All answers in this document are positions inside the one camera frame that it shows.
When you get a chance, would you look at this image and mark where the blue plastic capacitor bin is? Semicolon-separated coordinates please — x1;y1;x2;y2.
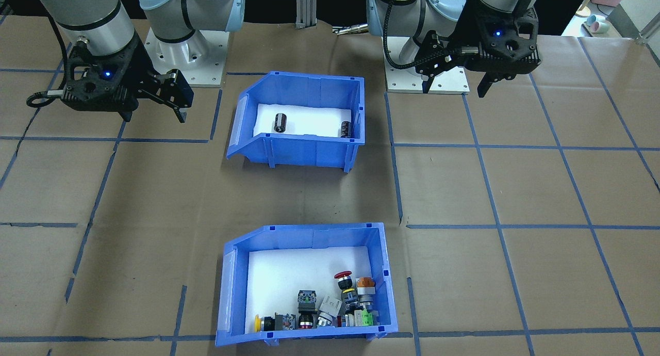
226;71;366;173

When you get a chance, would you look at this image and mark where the blue plastic switch bin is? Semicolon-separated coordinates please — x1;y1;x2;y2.
215;222;399;347

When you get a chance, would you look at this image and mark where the aluminium profile bar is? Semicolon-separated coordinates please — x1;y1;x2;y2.
616;8;660;46

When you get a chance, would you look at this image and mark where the red mushroom emergency stop button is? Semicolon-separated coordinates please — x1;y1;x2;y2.
334;270;359;310

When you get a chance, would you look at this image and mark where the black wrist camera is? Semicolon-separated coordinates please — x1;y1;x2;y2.
464;44;542;74
61;80;140;120

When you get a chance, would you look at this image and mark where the vertical aluminium profile post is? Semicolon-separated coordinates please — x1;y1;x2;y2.
295;0;319;30

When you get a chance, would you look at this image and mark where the orange capped pushbutton switch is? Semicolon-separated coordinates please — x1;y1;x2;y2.
356;277;377;310

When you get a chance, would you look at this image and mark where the black red-ringed pushbutton switch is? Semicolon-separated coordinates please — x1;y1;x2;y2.
296;290;318;330

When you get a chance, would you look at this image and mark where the white grey pushbutton switch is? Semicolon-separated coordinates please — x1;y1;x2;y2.
316;294;345;327

